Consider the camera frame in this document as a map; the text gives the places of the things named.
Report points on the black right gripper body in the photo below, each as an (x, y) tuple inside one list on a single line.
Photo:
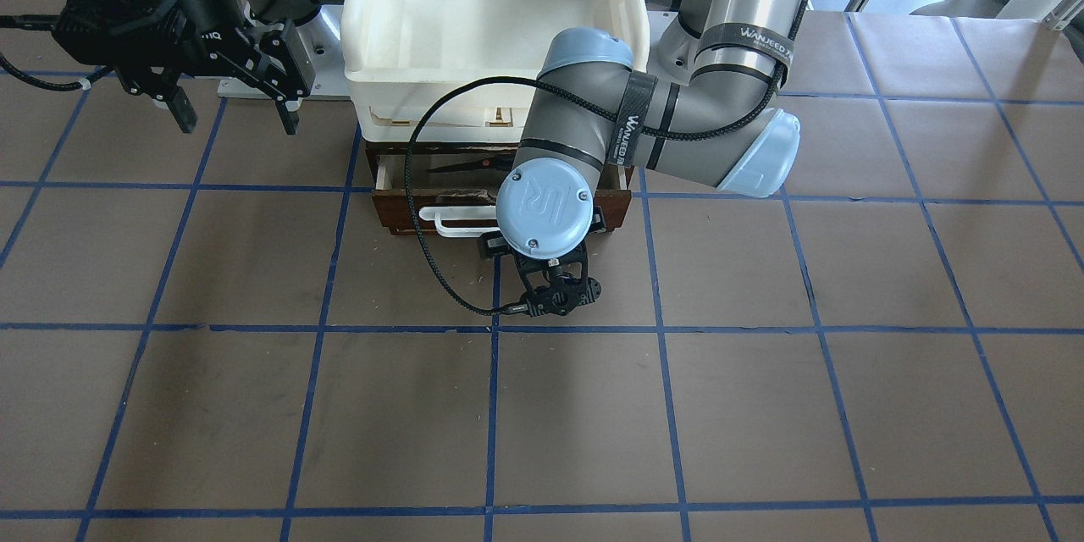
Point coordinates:
[(188, 2)]

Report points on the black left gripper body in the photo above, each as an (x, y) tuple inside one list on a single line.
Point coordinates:
[(492, 246)]

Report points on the white plastic tray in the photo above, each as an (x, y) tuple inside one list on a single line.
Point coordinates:
[(402, 55)]

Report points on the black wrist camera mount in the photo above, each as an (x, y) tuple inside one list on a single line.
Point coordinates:
[(553, 286)]

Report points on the grey orange handled scissors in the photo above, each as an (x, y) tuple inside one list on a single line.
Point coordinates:
[(494, 163)]

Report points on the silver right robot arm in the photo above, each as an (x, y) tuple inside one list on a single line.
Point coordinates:
[(256, 13)]

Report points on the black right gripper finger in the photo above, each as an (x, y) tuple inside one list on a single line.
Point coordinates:
[(175, 100), (273, 60)]

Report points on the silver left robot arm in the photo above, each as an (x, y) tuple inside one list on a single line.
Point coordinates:
[(709, 117)]

